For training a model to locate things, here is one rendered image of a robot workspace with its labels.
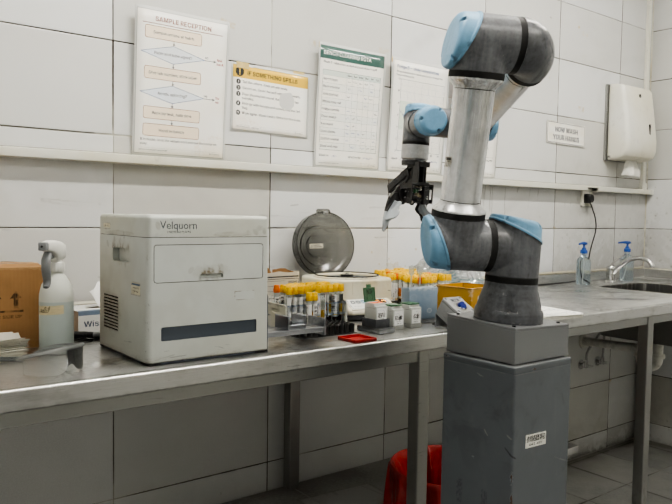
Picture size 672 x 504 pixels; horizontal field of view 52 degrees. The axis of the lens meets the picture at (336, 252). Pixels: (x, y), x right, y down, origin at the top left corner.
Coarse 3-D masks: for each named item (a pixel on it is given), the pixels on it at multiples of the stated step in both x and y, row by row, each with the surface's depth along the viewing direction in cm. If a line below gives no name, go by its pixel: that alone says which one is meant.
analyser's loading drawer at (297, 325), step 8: (280, 320) 161; (288, 320) 159; (296, 320) 164; (304, 320) 162; (312, 320) 168; (320, 320) 166; (272, 328) 161; (280, 328) 161; (288, 328) 159; (296, 328) 160; (304, 328) 162; (312, 328) 162; (320, 328) 164; (272, 336) 156; (280, 336) 158
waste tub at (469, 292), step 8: (440, 288) 209; (448, 288) 207; (456, 288) 204; (464, 288) 202; (472, 288) 200; (480, 288) 203; (440, 296) 209; (448, 296) 207; (456, 296) 204; (464, 296) 202; (472, 296) 201; (472, 304) 201
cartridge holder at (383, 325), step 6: (366, 318) 182; (366, 324) 182; (372, 324) 180; (378, 324) 180; (384, 324) 181; (360, 330) 184; (366, 330) 182; (372, 330) 180; (378, 330) 178; (384, 330) 179; (390, 330) 180
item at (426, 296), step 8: (408, 288) 197; (416, 288) 198; (424, 288) 199; (432, 288) 201; (408, 296) 197; (416, 296) 198; (424, 296) 200; (432, 296) 201; (424, 304) 200; (432, 304) 201; (424, 312) 200; (432, 312) 201; (424, 320) 198; (432, 320) 200
